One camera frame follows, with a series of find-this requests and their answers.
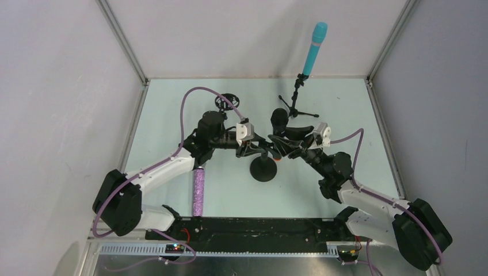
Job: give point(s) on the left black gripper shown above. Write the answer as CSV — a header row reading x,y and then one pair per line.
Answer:
x,y
244,146

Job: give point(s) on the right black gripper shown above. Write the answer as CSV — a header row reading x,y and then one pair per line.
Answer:
x,y
305,144

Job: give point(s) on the black microphone orange tip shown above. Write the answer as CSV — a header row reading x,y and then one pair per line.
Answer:
x,y
279,121

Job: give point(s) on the clip tripod mic stand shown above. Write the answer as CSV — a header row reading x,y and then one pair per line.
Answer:
x,y
292,110

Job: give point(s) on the round base mic stand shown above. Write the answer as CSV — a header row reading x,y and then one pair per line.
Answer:
x,y
264,168

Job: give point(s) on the light blue microphone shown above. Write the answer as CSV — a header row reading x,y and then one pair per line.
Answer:
x,y
318,36

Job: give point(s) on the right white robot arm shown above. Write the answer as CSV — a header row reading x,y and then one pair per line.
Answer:
x,y
412,228

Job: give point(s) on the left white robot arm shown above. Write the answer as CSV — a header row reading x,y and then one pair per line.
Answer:
x,y
119,202

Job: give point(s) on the purple glitter microphone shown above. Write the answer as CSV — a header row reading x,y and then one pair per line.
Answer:
x,y
198,191

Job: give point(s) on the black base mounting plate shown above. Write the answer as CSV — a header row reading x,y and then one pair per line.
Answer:
x,y
259,234

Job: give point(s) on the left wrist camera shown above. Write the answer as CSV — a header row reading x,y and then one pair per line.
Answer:
x,y
244,132

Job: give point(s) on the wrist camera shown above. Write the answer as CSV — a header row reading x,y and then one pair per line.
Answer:
x,y
244,132
321,136

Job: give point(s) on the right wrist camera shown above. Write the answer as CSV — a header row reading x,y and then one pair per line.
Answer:
x,y
321,136

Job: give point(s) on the shock mount tripod stand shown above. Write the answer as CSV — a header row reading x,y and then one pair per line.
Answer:
x,y
225,105

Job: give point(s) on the slotted cable duct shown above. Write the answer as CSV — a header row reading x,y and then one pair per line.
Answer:
x,y
135,249

